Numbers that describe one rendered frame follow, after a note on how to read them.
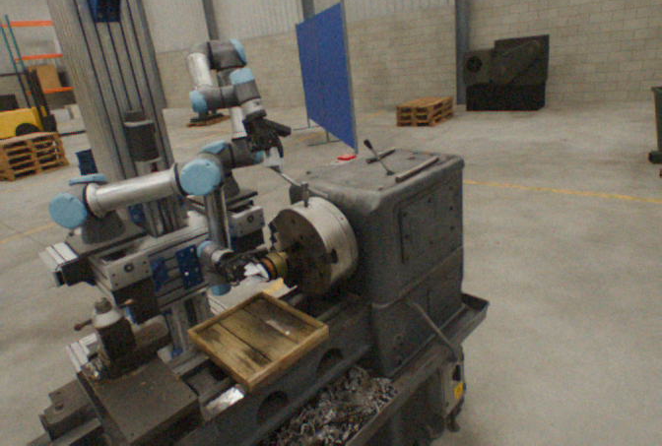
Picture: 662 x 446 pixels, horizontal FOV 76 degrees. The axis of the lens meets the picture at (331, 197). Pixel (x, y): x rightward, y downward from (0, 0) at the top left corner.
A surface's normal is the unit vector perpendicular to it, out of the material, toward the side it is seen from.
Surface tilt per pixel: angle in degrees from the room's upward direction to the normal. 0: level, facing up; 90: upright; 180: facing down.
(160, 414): 0
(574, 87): 90
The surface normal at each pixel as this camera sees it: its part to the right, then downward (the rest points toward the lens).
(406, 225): 0.69, 0.16
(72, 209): 0.00, 0.34
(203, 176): 0.25, 0.28
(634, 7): -0.62, 0.33
